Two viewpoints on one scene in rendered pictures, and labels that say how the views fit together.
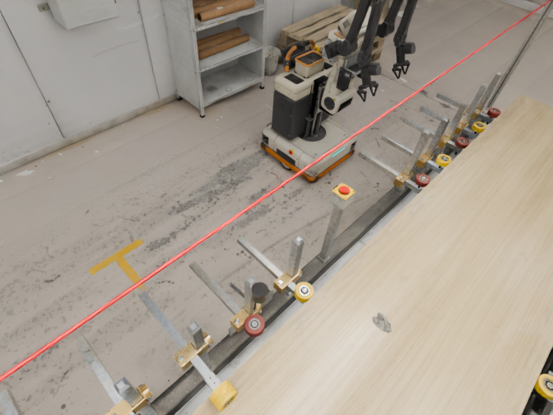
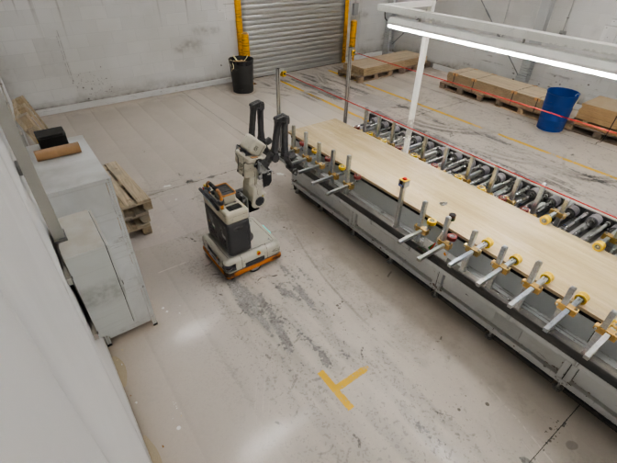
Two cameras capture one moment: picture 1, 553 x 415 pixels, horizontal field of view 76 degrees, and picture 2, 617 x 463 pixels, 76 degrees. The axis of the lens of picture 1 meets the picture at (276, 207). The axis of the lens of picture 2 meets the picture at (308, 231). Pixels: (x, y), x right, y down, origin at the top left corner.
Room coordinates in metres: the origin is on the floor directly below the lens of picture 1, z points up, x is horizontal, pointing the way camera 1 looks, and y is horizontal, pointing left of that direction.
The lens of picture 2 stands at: (1.15, 2.93, 2.94)
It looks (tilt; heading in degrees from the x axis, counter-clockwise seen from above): 37 degrees down; 283
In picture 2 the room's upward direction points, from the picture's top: 1 degrees clockwise
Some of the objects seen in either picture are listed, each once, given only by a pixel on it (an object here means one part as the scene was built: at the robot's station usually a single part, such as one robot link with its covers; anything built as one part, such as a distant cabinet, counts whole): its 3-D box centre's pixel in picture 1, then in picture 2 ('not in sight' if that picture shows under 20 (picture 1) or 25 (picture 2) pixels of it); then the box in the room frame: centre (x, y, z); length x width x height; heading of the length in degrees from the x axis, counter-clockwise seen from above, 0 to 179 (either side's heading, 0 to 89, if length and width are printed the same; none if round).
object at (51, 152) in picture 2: not in sight; (58, 152); (3.60, 0.67, 1.59); 0.30 x 0.08 x 0.08; 49
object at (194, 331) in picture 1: (201, 351); (467, 254); (0.42, 0.23, 0.89); 0.04 x 0.04 x 0.48; 49
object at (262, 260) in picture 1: (271, 268); (415, 233); (0.83, 0.00, 0.84); 0.43 x 0.03 x 0.04; 49
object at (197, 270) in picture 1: (222, 296); (435, 250); (0.67, 0.19, 0.84); 0.43 x 0.03 x 0.04; 49
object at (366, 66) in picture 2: not in sight; (387, 62); (1.64, -8.42, 0.23); 2.41 x 0.77 x 0.17; 51
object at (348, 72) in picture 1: (354, 70); (259, 171); (2.42, -0.46, 0.99); 0.28 x 0.16 x 0.22; 139
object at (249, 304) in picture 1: (250, 309); (443, 239); (0.61, 0.07, 0.87); 0.04 x 0.04 x 0.48; 49
